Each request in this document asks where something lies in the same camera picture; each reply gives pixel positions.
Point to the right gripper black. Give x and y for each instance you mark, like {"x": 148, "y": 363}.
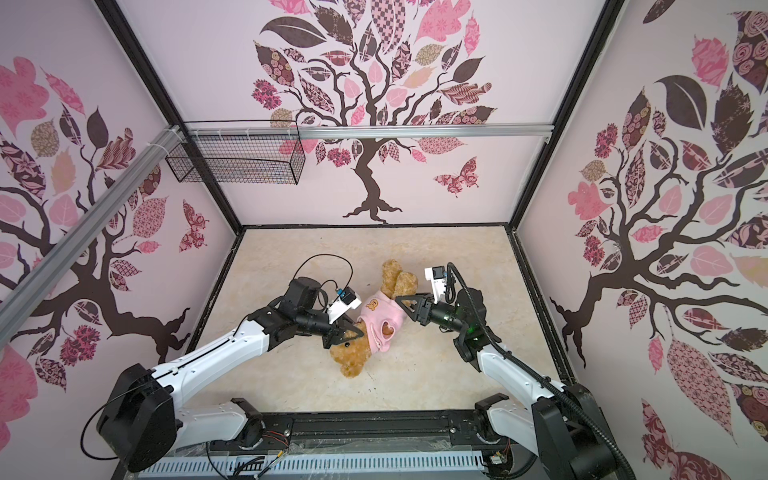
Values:
{"x": 425, "y": 309}

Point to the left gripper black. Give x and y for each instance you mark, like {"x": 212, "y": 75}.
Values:
{"x": 335, "y": 327}

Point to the brown teddy bear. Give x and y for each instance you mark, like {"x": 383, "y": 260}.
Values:
{"x": 354, "y": 354}

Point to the pink knitted bear sweater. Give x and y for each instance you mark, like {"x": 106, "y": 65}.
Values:
{"x": 383, "y": 318}

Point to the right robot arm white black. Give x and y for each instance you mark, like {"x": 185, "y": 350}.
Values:
{"x": 540, "y": 408}

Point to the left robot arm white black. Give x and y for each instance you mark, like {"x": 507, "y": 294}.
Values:
{"x": 146, "y": 416}

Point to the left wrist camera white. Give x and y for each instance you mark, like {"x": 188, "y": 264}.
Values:
{"x": 347, "y": 300}

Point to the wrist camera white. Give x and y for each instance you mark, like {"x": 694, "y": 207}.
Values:
{"x": 347, "y": 300}
{"x": 437, "y": 276}

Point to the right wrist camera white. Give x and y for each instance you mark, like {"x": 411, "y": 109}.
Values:
{"x": 437, "y": 276}

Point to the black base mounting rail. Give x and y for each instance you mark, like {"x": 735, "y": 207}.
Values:
{"x": 372, "y": 429}

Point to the white slotted cable duct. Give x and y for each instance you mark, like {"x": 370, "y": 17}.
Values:
{"x": 313, "y": 466}

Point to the back aluminium rail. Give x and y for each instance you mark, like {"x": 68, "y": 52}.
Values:
{"x": 380, "y": 132}

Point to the aluminium rail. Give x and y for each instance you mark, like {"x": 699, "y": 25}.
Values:
{"x": 19, "y": 305}
{"x": 380, "y": 132}

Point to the black wire basket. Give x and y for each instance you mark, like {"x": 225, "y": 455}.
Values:
{"x": 246, "y": 152}

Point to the left aluminium rail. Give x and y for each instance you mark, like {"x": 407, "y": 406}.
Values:
{"x": 19, "y": 305}

